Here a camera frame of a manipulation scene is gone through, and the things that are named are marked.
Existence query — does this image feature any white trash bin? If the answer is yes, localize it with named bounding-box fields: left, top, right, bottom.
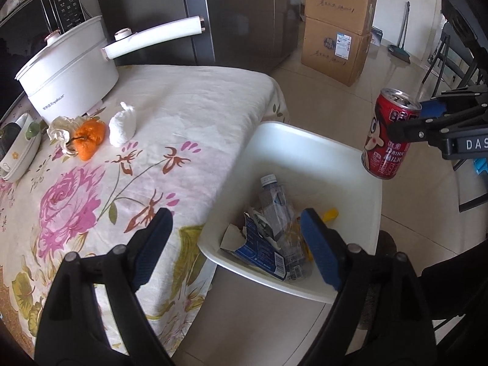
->
left=198, top=121, right=383, bottom=305

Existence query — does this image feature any floral tablecloth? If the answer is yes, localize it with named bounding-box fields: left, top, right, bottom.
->
left=0, top=65, right=290, bottom=360

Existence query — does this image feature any cream paper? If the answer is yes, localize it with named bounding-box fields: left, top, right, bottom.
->
left=46, top=116, right=83, bottom=149

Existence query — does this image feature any broom with dustpan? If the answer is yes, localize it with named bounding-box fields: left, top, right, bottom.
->
left=388, top=2, right=411, bottom=65

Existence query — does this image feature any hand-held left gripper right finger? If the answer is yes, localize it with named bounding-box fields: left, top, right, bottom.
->
left=300, top=208, right=437, bottom=366

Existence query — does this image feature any black metal chair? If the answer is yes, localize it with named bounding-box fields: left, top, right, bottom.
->
left=421, top=0, right=488, bottom=214

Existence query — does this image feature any cardboard box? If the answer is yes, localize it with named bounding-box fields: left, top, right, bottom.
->
left=301, top=17, right=373, bottom=87
left=304, top=0, right=379, bottom=35

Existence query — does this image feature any black microwave oven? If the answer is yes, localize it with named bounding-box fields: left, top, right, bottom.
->
left=0, top=0, right=91, bottom=123

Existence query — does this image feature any grey refrigerator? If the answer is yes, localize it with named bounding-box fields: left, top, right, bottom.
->
left=91, top=0, right=306, bottom=75

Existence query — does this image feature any white pot lid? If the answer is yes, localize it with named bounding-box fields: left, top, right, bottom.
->
left=15, top=15, right=106, bottom=84

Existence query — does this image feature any large yellow wrapper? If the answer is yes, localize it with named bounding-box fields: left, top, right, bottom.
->
left=303, top=208, right=339, bottom=262

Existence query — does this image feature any red drink can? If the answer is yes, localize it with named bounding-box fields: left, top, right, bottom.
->
left=361, top=88, right=423, bottom=180

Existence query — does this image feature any blue and white carton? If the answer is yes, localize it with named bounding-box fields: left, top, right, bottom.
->
left=220, top=213, right=287, bottom=282

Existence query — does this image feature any white ceramic dish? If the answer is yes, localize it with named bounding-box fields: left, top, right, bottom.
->
left=0, top=112, right=42, bottom=183

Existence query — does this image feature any clear plastic bottle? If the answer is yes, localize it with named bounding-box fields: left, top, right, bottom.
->
left=259, top=174, right=307, bottom=277

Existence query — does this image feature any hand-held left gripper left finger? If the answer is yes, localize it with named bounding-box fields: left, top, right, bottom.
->
left=34, top=208, right=174, bottom=366

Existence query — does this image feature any white electric pot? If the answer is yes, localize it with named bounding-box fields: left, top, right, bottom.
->
left=15, top=15, right=209, bottom=117

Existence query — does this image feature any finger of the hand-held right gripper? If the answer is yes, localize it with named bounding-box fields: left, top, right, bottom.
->
left=392, top=105, right=488, bottom=143
left=419, top=86, right=488, bottom=119

